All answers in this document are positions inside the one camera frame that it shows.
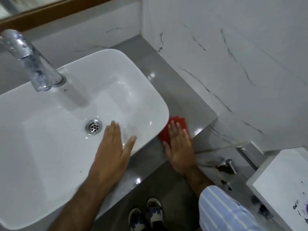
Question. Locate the person's right hand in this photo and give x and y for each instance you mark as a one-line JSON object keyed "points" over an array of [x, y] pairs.
{"points": [[181, 151]]}

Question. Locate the person's left hand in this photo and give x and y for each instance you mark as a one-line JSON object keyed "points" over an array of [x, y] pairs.
{"points": [[109, 156]]}

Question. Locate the person's left thumb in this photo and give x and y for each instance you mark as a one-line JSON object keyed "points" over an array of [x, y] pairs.
{"points": [[130, 145]]}

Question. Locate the person's right thumb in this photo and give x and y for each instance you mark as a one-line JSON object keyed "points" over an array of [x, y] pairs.
{"points": [[166, 147]]}

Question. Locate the red cleaning cloth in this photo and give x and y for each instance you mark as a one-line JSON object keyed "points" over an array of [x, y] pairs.
{"points": [[179, 122]]}

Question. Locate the person's left forearm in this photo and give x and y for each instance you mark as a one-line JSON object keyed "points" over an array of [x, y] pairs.
{"points": [[84, 204]]}

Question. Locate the person's right forearm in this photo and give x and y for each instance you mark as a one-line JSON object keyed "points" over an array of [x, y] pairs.
{"points": [[198, 181]]}

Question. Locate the chrome sink drain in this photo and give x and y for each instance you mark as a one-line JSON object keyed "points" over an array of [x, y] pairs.
{"points": [[93, 127]]}

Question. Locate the patterned sandal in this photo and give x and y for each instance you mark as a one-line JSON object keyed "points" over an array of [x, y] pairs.
{"points": [[156, 211], [137, 220]]}

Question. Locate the white ceramic sink basin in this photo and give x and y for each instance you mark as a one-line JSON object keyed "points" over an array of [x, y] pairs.
{"points": [[48, 146]]}

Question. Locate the blue striped shirt sleeve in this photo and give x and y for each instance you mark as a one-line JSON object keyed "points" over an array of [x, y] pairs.
{"points": [[221, 211]]}

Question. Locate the white toilet tank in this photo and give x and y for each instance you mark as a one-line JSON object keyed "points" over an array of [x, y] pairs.
{"points": [[281, 187]]}

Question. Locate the chrome faucet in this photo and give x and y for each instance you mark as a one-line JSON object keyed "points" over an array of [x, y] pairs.
{"points": [[28, 57]]}

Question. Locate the wood framed mirror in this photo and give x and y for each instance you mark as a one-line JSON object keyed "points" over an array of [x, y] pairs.
{"points": [[36, 14]]}

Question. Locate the chrome wall tap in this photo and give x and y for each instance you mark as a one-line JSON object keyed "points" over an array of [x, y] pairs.
{"points": [[227, 165]]}

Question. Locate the small chrome wall valve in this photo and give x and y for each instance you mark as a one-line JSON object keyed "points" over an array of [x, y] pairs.
{"points": [[227, 185]]}

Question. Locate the chrome wall bracket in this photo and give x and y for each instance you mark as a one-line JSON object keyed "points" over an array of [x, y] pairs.
{"points": [[250, 155]]}

